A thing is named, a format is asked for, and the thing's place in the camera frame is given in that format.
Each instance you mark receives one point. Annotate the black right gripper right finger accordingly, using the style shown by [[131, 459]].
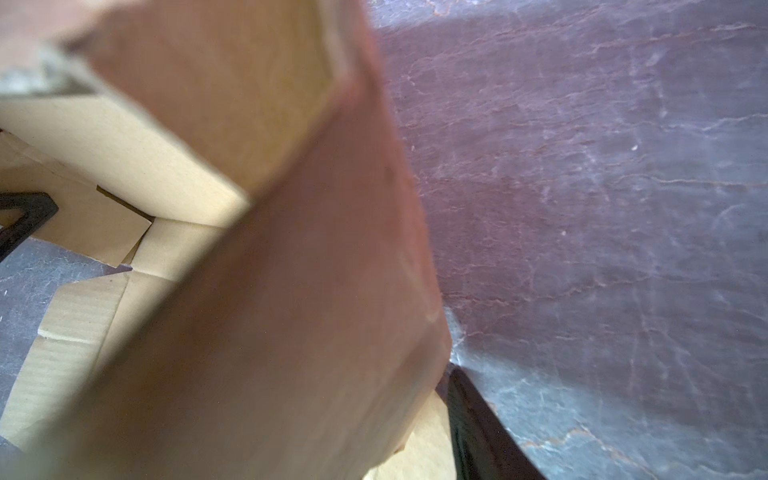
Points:
[[482, 447]]

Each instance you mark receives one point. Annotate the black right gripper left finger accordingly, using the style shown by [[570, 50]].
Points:
[[36, 209]]

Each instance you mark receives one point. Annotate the brown cardboard box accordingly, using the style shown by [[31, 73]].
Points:
[[283, 318]]

